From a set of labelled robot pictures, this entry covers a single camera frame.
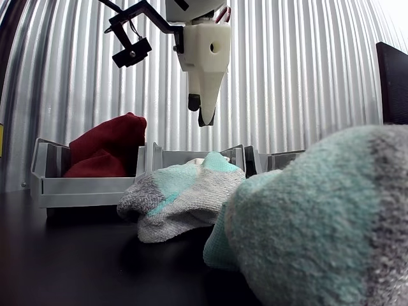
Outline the red servo wire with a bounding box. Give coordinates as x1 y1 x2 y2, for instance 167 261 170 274
215 5 233 26

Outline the grey bin with red socks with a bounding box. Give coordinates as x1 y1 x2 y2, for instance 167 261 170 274
29 137 149 210

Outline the black gripper camera mount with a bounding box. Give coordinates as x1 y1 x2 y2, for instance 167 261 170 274
98 0 186 69

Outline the large dark red sock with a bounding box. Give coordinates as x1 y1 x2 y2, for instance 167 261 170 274
69 112 149 177

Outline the small dark red sock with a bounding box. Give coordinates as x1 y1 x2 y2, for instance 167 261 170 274
62 149 129 179

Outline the empty grey plastic bin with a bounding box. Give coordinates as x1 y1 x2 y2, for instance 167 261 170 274
244 145 307 175

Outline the teal and grey sock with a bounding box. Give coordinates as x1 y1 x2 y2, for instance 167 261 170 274
117 151 247 244
203 124 408 306

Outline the black flat panel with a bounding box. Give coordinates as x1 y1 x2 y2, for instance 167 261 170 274
375 41 408 126

